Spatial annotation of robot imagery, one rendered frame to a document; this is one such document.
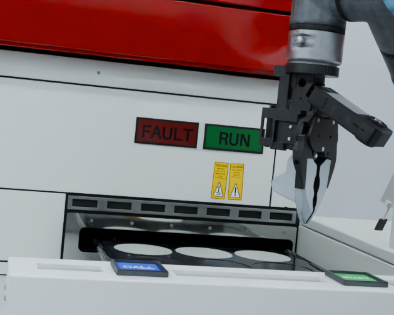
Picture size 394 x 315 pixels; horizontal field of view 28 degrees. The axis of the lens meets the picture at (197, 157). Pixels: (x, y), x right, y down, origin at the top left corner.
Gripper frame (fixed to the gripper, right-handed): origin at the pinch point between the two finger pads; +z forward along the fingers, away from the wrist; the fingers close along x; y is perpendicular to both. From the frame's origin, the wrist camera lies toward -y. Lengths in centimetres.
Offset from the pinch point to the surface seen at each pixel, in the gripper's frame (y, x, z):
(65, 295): 5.3, 37.5, 7.9
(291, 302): -9.5, 18.0, 7.6
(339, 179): 99, -189, 8
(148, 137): 44.0, -14.4, -6.8
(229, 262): 22.4, -13.7, 12.0
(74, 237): 50, -4, 12
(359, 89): 97, -192, -29
